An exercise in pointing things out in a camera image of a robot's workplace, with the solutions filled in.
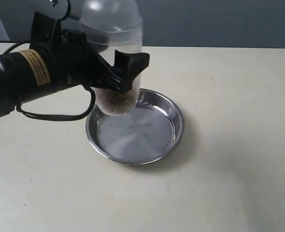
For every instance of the clear plastic shaker bottle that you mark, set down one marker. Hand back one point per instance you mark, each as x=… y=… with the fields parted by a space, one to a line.
x=113 y=27

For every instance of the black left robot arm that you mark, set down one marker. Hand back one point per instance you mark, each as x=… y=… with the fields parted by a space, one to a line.
x=24 y=77

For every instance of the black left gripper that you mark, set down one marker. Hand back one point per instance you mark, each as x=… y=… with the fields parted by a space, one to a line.
x=71 y=60

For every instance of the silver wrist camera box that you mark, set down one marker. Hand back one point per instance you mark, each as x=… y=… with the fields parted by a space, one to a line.
x=56 y=9

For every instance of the round stainless steel plate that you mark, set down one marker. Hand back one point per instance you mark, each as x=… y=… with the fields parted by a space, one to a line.
x=148 y=133

